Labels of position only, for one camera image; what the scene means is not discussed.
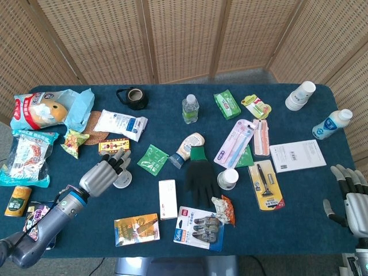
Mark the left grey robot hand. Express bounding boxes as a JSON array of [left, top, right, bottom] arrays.
[[79, 149, 133, 198]]

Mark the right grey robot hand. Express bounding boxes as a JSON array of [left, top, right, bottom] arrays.
[[322, 164, 368, 239]]

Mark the white paper cup blue print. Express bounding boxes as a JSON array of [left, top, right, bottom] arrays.
[[112, 169, 133, 189]]

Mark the white paper cup fern print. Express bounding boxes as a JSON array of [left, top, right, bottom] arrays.
[[217, 168, 240, 191]]

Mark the small yellow red box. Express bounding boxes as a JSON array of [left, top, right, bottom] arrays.
[[98, 139, 131, 156]]

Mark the round woven coaster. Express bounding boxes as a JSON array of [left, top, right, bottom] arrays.
[[82, 110, 110, 146]]

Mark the green yellow snack packet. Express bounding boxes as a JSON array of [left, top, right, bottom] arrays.
[[60, 128, 90, 160]]

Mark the green sachet white text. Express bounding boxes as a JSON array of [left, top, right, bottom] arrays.
[[137, 144, 170, 177]]

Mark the white blue powder bag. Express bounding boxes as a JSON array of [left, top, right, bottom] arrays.
[[93, 109, 149, 143]]

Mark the yellow orange snack box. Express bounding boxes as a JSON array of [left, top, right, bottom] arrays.
[[114, 213, 161, 247]]

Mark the white rectangular carton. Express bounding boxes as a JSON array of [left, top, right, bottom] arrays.
[[158, 179, 178, 221]]

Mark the purple snack packet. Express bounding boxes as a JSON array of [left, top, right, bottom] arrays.
[[22, 201, 63, 250]]

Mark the flat white paper box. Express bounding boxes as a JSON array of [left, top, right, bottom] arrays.
[[269, 139, 327, 174]]

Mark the teal clear snack bag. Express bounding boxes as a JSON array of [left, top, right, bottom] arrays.
[[0, 129, 60, 188]]

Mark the white milk bottle blue label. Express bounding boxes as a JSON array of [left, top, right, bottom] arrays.
[[312, 109, 354, 141]]

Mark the yellow drink can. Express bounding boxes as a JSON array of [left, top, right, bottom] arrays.
[[4, 185, 32, 217]]

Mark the black tape roll holder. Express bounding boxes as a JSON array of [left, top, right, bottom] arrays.
[[116, 87, 150, 111]]

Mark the light blue hamster tissue bag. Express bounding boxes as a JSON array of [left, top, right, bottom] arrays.
[[10, 88, 95, 133]]

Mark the razor on yellow card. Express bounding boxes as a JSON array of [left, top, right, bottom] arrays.
[[247, 159, 286, 212]]

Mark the beige squeeze sauce bottle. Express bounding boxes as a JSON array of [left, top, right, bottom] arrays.
[[168, 132, 206, 170]]

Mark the black green work glove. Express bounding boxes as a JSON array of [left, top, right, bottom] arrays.
[[184, 145, 221, 208]]

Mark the correction tape blister pack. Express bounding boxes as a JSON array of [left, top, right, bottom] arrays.
[[173, 206, 225, 252]]

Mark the orange pink razor pack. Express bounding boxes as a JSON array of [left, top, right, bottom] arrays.
[[252, 118, 271, 158]]

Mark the clear water bottle green label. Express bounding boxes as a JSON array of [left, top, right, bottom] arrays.
[[182, 94, 200, 125]]

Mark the plain green sachet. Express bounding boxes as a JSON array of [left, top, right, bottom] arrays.
[[234, 144, 255, 169]]

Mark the stack of white paper cups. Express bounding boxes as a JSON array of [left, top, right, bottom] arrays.
[[285, 80, 316, 112]]

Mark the grey robot torso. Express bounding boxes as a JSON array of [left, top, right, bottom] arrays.
[[114, 255, 239, 276]]

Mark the crumpled silver orange wrapper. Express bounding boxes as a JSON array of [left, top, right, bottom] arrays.
[[211, 194, 236, 228]]

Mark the pink blue toothbrush pack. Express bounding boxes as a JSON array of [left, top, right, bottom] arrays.
[[213, 118, 256, 169]]

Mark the lip balm blister pack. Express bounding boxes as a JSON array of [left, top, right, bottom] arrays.
[[240, 94, 273, 120]]

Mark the green tissue pack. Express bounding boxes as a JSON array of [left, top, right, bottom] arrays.
[[213, 89, 242, 121]]

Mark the woven folding screen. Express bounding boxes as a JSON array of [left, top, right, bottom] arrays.
[[0, 0, 368, 167]]

